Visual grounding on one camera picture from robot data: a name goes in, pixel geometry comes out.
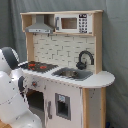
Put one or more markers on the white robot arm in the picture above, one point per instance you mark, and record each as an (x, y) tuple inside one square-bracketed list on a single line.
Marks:
[(14, 108)]

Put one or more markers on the wooden toy kitchen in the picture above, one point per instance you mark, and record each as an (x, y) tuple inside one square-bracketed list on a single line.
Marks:
[(64, 63)]

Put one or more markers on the grey toy sink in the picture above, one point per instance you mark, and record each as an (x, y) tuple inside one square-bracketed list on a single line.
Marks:
[(73, 74)]

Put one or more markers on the black stovetop red burners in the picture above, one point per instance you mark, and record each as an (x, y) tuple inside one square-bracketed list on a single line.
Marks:
[(38, 66)]

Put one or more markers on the right oven knob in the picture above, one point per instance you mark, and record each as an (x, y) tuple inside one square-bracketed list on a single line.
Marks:
[(34, 83)]

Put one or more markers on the white fridge door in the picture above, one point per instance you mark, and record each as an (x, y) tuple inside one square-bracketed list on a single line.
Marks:
[(63, 106)]

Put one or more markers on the toy microwave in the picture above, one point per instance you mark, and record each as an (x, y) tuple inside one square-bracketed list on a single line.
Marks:
[(75, 23)]

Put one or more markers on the grey range hood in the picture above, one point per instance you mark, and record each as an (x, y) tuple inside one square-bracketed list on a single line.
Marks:
[(39, 26)]

